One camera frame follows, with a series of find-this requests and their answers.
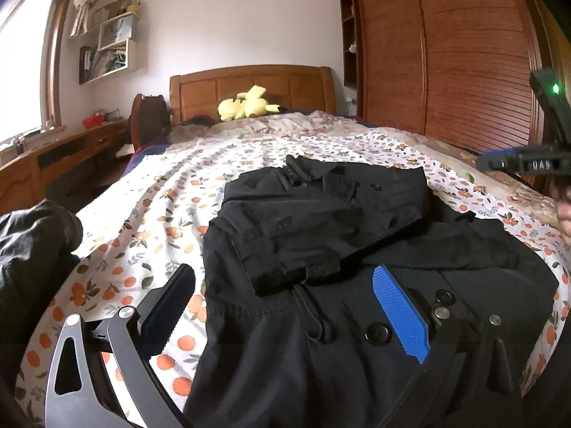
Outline white wall shelf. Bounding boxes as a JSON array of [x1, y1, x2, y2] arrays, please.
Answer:
[[78, 12, 140, 85]]

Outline brown backpack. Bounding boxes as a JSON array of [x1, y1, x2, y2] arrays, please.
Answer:
[[129, 93, 173, 144]]

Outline wooden door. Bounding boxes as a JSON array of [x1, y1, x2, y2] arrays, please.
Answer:
[[526, 0, 571, 152]]

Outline black buttoned coat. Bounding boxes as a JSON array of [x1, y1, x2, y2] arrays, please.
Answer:
[[183, 154, 560, 428]]

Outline bed with floral sheet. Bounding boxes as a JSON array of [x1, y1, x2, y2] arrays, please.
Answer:
[[13, 127, 571, 420]]

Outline person's right hand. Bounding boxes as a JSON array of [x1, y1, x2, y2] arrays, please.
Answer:
[[555, 200, 571, 244]]

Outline wooden desk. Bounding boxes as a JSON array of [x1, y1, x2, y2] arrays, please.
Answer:
[[0, 119, 135, 215]]

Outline folded black clothes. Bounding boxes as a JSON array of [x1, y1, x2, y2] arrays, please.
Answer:
[[0, 198, 85, 366]]

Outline wooden bed headboard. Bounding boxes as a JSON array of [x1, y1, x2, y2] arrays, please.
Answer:
[[170, 65, 337, 126]]

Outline wooden slatted wardrobe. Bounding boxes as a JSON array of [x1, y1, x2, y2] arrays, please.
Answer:
[[337, 0, 549, 158]]

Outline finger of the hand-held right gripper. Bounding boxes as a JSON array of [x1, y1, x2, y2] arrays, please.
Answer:
[[475, 157, 522, 174], [485, 148, 522, 162]]

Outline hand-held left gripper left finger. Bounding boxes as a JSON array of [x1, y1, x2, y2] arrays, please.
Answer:
[[45, 264, 197, 428]]

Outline yellow plush toy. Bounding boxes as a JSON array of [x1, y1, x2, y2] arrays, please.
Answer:
[[217, 86, 281, 121]]

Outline floral quilt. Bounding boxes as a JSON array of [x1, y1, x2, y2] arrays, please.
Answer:
[[170, 111, 564, 233]]

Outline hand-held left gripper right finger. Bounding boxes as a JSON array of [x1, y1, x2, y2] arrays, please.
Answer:
[[372, 265, 524, 428]]

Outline tied white curtain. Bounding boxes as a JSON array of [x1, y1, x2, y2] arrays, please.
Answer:
[[69, 0, 110, 39]]

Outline window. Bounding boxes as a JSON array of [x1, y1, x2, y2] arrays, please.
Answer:
[[0, 0, 76, 152]]

